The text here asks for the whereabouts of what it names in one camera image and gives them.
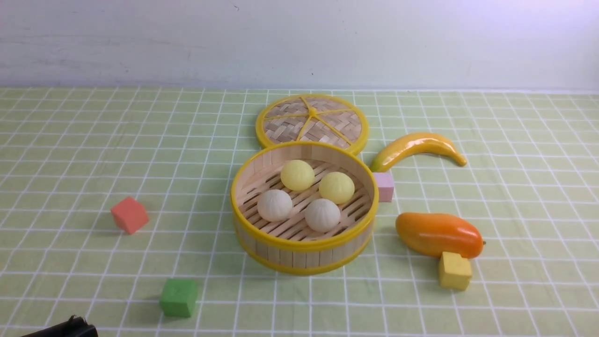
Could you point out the yellow bun back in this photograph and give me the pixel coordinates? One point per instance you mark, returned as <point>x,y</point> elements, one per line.
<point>297,175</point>

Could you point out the yellow bun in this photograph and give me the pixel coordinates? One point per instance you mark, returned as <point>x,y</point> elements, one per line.
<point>297,175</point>
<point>337,187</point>

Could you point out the yellow bun front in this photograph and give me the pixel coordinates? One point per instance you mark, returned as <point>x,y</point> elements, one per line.
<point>337,187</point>

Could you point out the white bun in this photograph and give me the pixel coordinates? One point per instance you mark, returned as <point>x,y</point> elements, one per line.
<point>274,205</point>
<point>322,215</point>

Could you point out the white bun front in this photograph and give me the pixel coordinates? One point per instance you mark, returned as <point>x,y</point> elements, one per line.
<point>322,215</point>

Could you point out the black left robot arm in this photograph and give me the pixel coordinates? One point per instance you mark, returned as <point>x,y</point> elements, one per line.
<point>75,326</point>

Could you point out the bamboo steamer tray yellow rim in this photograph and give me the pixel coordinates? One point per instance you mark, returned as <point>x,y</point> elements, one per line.
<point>290,246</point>

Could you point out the woven bamboo steamer lid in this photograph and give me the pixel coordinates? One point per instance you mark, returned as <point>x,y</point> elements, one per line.
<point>313,117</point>

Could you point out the pink cube block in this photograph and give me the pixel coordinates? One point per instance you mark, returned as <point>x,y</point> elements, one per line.
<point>385,185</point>

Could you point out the yellow toy banana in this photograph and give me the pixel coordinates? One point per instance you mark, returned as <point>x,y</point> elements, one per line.
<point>415,144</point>

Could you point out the orange toy mango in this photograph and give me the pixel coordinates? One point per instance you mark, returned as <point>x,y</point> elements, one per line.
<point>431,234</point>

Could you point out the red cube block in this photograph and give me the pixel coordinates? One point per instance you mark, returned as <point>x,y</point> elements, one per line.
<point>129,215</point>

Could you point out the green cube block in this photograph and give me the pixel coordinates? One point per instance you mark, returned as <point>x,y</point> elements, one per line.
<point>178,297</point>

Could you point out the yellow cube block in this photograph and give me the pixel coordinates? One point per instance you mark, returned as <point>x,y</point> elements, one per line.
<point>454,271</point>

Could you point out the green checkered tablecloth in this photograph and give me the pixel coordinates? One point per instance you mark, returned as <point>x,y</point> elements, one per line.
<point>68,155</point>

